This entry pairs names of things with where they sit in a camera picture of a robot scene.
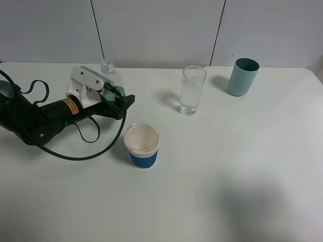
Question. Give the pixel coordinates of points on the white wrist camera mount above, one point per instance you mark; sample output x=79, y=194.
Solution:
x=85, y=84

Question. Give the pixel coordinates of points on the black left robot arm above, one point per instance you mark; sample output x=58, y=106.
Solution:
x=23, y=118

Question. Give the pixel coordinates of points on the teal green cup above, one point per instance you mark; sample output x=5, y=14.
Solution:
x=242, y=76

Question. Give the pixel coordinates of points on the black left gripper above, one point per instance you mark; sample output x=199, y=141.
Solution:
x=69, y=110

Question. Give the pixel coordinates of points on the tall clear glass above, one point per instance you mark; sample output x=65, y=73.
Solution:
x=193, y=80

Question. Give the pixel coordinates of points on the clear bottle green label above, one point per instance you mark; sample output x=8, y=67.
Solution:
x=108, y=70

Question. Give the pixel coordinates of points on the blue sleeved paper cup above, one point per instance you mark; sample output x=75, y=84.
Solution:
x=142, y=142

